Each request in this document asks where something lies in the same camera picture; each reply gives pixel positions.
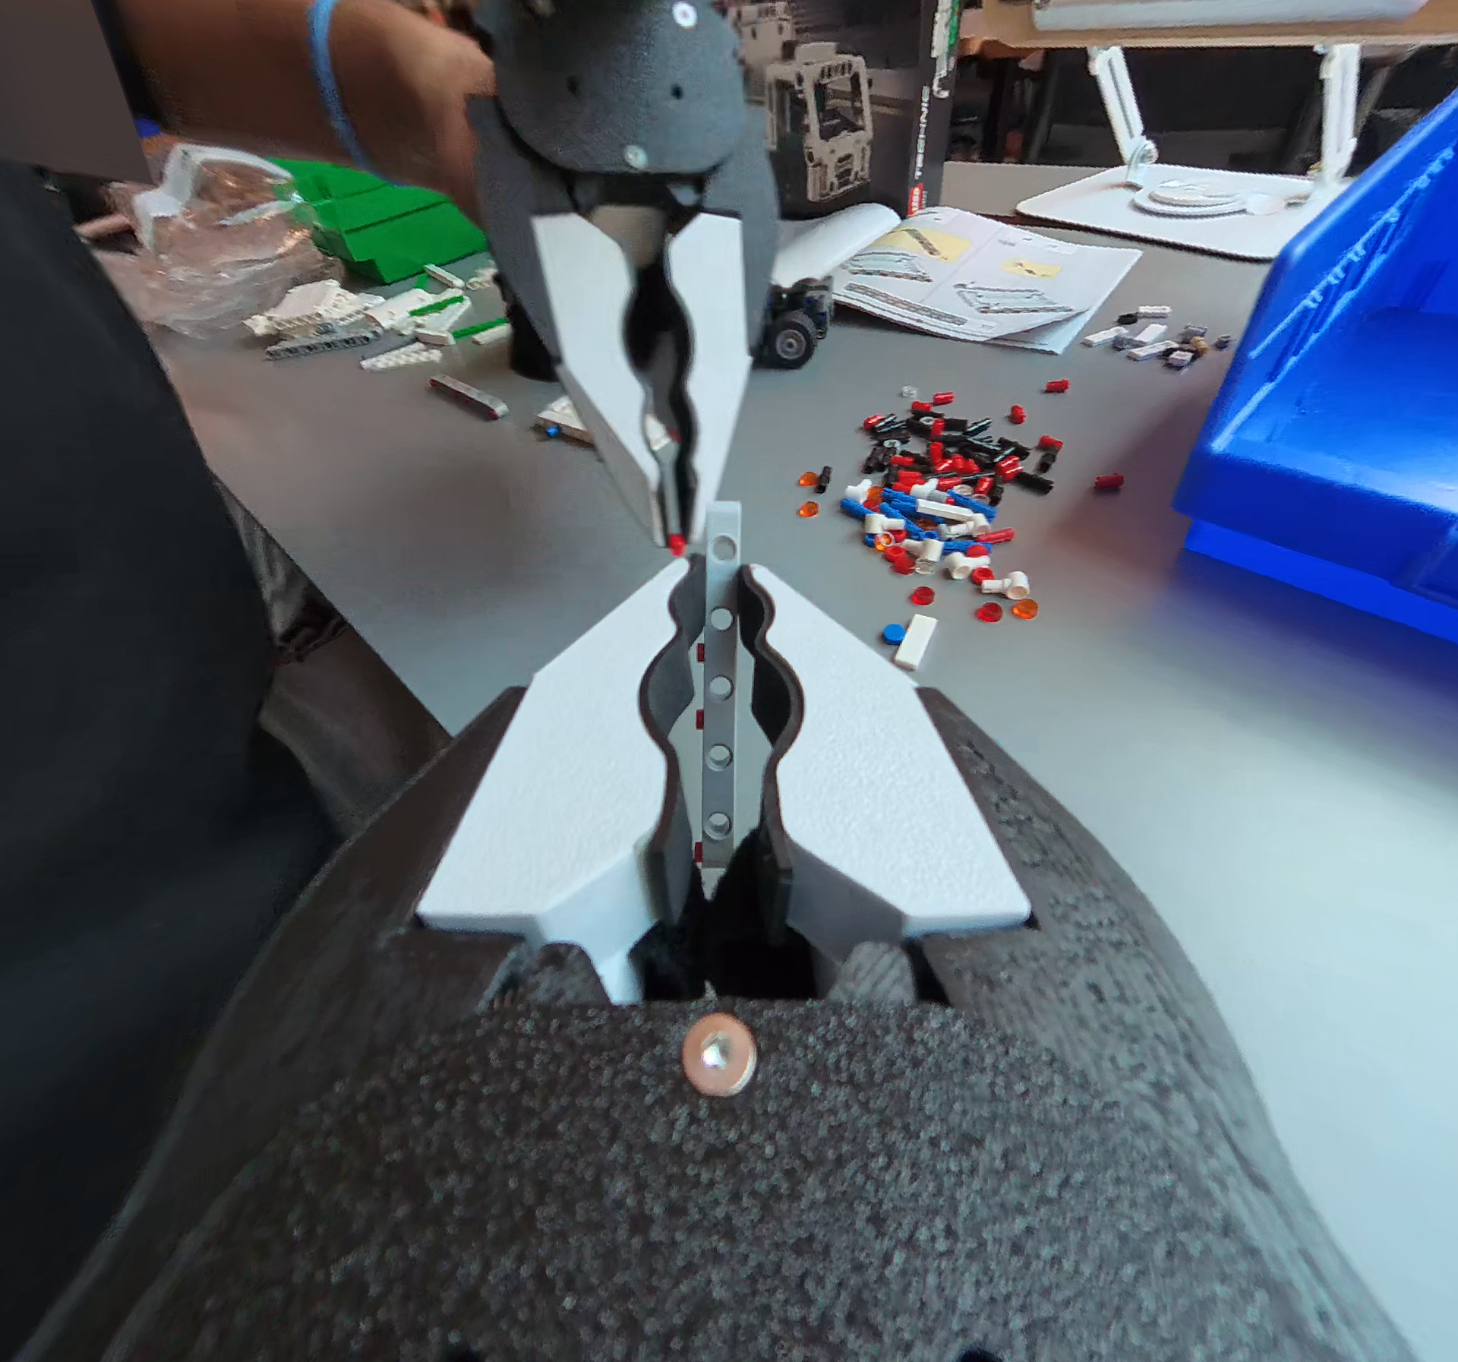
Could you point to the white lego panel frame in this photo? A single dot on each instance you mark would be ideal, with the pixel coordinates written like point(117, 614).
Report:
point(563, 417)

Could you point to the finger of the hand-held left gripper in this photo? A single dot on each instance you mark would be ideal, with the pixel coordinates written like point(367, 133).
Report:
point(718, 336)
point(587, 325)

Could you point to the blue wristband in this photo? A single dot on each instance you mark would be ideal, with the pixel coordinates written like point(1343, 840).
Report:
point(330, 85)

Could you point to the person's left forearm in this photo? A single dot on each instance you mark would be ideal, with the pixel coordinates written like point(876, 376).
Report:
point(227, 17)

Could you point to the pile of small lego tiles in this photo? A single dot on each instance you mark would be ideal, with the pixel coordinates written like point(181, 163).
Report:
point(1144, 336)

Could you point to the pile of small lego pins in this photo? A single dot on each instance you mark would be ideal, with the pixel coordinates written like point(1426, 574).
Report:
point(945, 473)

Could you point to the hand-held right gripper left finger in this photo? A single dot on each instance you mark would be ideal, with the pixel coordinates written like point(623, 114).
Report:
point(569, 792)

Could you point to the dark lego set box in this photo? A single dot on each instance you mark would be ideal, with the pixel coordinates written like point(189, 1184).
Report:
point(842, 17)

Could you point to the nested green plastic bins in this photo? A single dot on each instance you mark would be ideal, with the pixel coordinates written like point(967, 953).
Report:
point(386, 229)

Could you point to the pile of white lego beams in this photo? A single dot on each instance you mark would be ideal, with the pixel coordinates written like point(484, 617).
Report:
point(330, 319)

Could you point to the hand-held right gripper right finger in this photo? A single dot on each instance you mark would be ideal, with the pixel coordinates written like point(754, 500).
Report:
point(888, 792)

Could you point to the blue plastic bin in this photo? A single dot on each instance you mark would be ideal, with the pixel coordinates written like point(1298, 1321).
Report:
point(1344, 417)

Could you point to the grey lego beam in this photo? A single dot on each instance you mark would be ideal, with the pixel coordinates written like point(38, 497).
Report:
point(719, 701)
point(467, 396)

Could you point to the lego instruction booklet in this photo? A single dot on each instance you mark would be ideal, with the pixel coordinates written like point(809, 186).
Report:
point(991, 268)

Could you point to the person's left hand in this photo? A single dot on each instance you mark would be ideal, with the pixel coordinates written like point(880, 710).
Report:
point(421, 96)

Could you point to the clear plastic bag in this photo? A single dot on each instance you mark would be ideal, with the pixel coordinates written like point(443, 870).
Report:
point(227, 234)

